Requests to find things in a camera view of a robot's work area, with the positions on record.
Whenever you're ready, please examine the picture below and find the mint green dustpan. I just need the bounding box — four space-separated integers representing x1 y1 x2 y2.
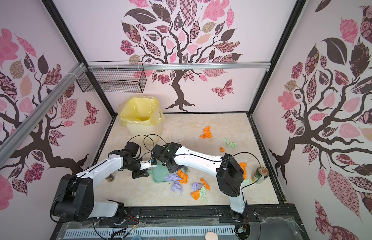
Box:
152 165 170 183

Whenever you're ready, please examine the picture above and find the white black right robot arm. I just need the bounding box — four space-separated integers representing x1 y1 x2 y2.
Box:
151 143 246 214

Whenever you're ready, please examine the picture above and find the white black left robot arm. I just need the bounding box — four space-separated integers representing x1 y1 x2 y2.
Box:
50 142 157 224

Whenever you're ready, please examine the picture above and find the flat orange crumpled paper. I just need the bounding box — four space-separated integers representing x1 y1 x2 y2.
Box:
177 170 189 184

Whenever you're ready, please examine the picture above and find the large orange crumpled paper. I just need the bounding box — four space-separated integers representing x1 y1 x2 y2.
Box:
200 126 213 139

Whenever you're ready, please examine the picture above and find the purple paper near can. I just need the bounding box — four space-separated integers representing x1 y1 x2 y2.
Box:
165 173 182 182

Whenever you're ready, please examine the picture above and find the purple crumpled paper centre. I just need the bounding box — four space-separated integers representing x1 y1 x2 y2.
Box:
171 181 183 193

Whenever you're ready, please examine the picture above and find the purple paper front cluster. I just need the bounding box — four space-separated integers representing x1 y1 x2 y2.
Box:
191 182 203 191

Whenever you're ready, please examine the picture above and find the yellow lined trash bin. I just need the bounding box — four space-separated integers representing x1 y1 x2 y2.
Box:
117 96 165 143

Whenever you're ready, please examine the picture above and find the orange paper front cluster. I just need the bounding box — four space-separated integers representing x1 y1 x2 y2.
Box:
191 190 201 201

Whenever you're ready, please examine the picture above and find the green paper front cluster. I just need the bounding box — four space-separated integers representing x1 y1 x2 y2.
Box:
199 186 208 203

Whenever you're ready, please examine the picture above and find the orange paper strip front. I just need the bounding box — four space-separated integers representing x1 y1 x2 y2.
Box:
200 178 211 191

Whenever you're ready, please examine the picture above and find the green crumpled paper far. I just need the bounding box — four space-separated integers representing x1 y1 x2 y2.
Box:
224 139 237 149

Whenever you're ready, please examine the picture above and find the orange paper near can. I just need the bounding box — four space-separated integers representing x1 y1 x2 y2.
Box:
239 162 247 180

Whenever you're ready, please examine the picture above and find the pink round disc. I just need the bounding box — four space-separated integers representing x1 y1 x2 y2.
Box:
205 232 219 240

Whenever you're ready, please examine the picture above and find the green beverage can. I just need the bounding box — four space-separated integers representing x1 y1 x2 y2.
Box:
252 167 270 184

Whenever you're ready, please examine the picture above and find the white slotted cable duct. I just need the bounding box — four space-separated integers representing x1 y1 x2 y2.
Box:
62 226 236 240

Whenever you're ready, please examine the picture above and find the black wire basket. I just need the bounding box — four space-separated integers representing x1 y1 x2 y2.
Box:
76 60 147 94

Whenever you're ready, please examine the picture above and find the aluminium rail bar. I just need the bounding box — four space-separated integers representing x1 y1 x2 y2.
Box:
0 63 86 169

